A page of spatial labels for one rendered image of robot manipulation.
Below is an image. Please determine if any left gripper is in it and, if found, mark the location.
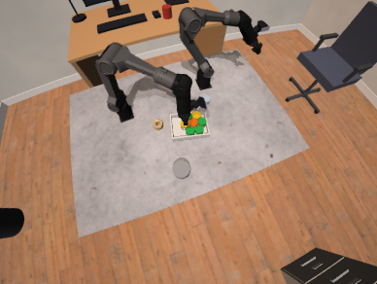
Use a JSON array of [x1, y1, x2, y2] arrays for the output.
[[243, 31, 262, 54]]

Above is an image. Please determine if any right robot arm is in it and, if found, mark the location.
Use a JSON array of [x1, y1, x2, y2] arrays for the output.
[[95, 42, 208, 123]]

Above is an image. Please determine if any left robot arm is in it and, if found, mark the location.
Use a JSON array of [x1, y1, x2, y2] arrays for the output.
[[178, 7, 270, 90]]

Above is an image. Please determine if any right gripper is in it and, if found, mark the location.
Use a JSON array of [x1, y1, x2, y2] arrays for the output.
[[177, 105, 193, 125]]

